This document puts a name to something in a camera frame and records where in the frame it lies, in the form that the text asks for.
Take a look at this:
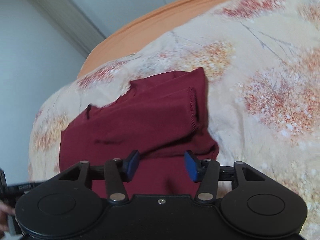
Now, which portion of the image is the orange bed sheet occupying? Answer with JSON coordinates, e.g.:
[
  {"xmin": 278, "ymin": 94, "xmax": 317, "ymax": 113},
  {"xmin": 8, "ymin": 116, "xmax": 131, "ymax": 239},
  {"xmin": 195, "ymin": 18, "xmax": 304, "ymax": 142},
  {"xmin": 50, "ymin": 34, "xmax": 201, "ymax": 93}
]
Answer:
[{"xmin": 78, "ymin": 0, "xmax": 227, "ymax": 78}]

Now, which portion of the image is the floral beige quilt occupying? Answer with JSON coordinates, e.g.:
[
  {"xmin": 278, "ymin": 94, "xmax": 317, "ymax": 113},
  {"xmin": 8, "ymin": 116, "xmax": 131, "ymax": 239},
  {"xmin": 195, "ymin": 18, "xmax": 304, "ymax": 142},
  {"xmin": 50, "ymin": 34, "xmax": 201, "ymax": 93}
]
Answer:
[{"xmin": 28, "ymin": 0, "xmax": 319, "ymax": 239}]

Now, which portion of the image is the person's left hand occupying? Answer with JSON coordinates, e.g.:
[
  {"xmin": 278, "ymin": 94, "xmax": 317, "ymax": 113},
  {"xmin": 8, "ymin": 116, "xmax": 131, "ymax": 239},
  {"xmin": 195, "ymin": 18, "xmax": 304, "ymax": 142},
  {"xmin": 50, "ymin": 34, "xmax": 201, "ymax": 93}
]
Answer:
[{"xmin": 0, "ymin": 202, "xmax": 15, "ymax": 237}]

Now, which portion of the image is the beige left curtain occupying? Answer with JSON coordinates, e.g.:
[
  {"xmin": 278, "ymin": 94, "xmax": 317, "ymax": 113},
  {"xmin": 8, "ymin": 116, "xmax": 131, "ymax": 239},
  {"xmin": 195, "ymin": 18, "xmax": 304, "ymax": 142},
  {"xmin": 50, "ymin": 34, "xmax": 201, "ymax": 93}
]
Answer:
[{"xmin": 28, "ymin": 0, "xmax": 106, "ymax": 57}]

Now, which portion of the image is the dark red long-sleeve shirt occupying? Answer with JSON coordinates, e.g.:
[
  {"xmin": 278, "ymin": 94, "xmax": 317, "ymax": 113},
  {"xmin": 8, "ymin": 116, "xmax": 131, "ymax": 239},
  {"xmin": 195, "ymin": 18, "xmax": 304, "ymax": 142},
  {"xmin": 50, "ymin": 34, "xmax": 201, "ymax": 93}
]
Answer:
[{"xmin": 59, "ymin": 68, "xmax": 219, "ymax": 195}]

